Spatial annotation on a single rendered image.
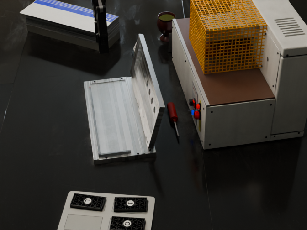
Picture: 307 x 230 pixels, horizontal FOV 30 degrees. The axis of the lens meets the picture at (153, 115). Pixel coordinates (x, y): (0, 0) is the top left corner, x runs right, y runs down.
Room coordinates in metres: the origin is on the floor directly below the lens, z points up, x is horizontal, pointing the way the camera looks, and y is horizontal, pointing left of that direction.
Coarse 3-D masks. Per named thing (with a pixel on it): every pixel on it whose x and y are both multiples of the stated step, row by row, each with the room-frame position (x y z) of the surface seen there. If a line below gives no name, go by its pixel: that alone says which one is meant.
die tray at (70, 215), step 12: (72, 192) 1.22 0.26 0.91; (84, 192) 1.22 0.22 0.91; (108, 204) 1.17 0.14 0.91; (72, 216) 1.12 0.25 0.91; (84, 216) 1.12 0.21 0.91; (96, 216) 1.12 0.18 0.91; (108, 216) 1.12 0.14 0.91; (132, 216) 1.12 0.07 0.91; (144, 216) 1.12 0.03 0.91; (60, 228) 1.08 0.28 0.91; (72, 228) 1.08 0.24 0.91; (84, 228) 1.08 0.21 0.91; (96, 228) 1.08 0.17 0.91; (108, 228) 1.08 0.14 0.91; (144, 228) 1.07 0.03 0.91
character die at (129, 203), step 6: (120, 198) 1.18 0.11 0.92; (126, 198) 1.18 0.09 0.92; (132, 198) 1.18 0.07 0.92; (138, 198) 1.18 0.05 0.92; (144, 198) 1.18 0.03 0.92; (114, 204) 1.16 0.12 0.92; (120, 204) 1.16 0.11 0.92; (126, 204) 1.16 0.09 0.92; (132, 204) 1.15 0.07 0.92; (138, 204) 1.16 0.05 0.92; (144, 204) 1.15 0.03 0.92; (114, 210) 1.14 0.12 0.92; (120, 210) 1.14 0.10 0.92; (126, 210) 1.14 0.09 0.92; (132, 210) 1.14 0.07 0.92; (138, 210) 1.14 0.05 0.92; (144, 210) 1.13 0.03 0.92
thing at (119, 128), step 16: (96, 80) 1.79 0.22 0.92; (112, 80) 1.79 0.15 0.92; (128, 80) 1.79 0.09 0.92; (96, 96) 1.69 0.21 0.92; (112, 96) 1.69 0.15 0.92; (128, 96) 1.69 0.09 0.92; (96, 112) 1.60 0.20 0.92; (112, 112) 1.60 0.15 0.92; (128, 112) 1.60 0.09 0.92; (112, 128) 1.51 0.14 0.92; (128, 128) 1.51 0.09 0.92; (96, 144) 1.43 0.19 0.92; (112, 144) 1.43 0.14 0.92; (128, 144) 1.43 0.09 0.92; (144, 144) 1.42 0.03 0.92; (96, 160) 1.35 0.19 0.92; (112, 160) 1.36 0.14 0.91
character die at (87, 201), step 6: (78, 198) 1.19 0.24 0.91; (84, 198) 1.19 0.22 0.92; (90, 198) 1.18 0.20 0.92; (96, 198) 1.19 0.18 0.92; (102, 198) 1.19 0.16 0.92; (72, 204) 1.16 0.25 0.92; (78, 204) 1.16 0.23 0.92; (84, 204) 1.16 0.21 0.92; (90, 204) 1.16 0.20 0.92; (96, 204) 1.16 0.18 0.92; (102, 204) 1.16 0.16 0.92; (96, 210) 1.14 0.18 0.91
